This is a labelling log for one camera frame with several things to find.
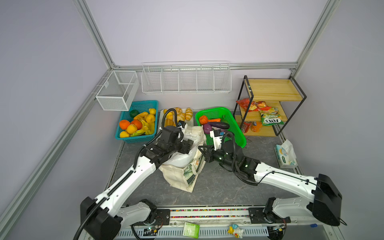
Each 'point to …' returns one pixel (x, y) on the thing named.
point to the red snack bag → (255, 105)
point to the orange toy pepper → (203, 120)
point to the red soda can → (246, 126)
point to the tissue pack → (286, 155)
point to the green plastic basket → (225, 115)
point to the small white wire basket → (118, 91)
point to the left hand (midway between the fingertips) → (186, 141)
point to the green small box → (191, 230)
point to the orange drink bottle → (256, 126)
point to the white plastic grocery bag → (180, 159)
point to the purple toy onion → (207, 128)
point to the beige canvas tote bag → (185, 178)
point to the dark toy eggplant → (219, 125)
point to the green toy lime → (133, 113)
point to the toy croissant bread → (181, 116)
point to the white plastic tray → (189, 123)
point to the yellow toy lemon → (124, 134)
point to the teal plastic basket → (138, 139)
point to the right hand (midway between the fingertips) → (198, 148)
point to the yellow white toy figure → (234, 230)
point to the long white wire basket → (186, 77)
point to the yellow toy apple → (131, 128)
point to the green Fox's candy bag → (271, 117)
